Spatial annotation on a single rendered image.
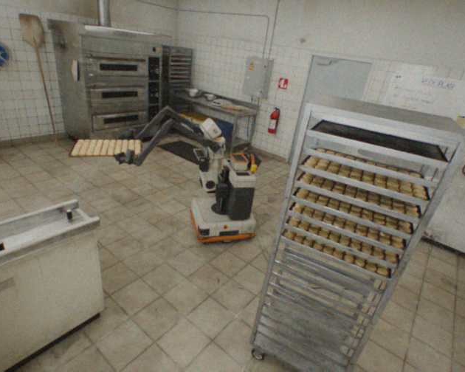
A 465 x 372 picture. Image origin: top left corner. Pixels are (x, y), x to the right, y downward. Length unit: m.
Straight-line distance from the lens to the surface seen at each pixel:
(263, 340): 2.33
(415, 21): 5.17
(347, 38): 5.36
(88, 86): 5.31
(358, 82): 5.28
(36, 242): 1.94
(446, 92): 5.06
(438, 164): 1.44
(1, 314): 2.14
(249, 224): 3.19
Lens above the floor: 2.01
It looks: 26 degrees down
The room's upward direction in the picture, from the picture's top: 8 degrees clockwise
